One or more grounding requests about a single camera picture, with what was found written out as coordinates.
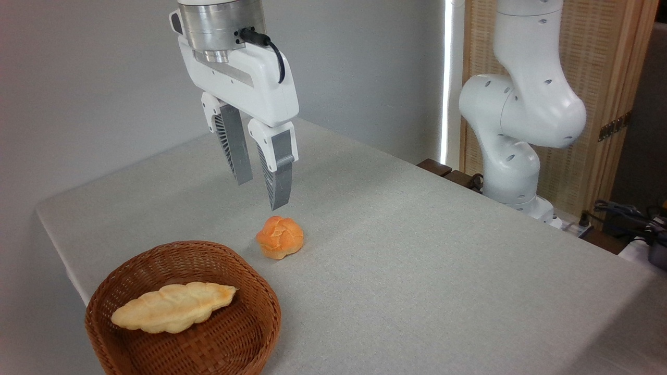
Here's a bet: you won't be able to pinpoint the metal screen hinge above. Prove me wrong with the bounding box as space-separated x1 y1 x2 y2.
598 110 633 143

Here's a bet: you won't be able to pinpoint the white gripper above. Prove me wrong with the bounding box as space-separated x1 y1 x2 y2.
178 36 300 211

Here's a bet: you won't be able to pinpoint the grey tablecloth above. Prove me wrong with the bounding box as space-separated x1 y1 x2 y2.
35 117 667 375

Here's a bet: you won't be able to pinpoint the white power strip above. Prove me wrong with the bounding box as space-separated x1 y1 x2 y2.
551 215 595 238

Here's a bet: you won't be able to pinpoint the black cable bundle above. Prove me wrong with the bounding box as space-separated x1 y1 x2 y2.
593 199 667 246

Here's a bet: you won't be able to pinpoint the long pale braided bread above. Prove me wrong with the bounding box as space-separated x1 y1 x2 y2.
110 281 238 334

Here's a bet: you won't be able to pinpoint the round orange bread roll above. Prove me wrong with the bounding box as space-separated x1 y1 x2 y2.
255 216 305 260

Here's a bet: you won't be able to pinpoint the brown woven wicker basket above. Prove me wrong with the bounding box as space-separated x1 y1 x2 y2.
85 240 282 375

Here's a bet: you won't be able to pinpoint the white vertical pole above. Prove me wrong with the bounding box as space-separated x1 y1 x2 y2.
440 0 466 170

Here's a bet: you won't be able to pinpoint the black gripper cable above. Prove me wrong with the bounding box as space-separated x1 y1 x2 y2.
234 27 287 84

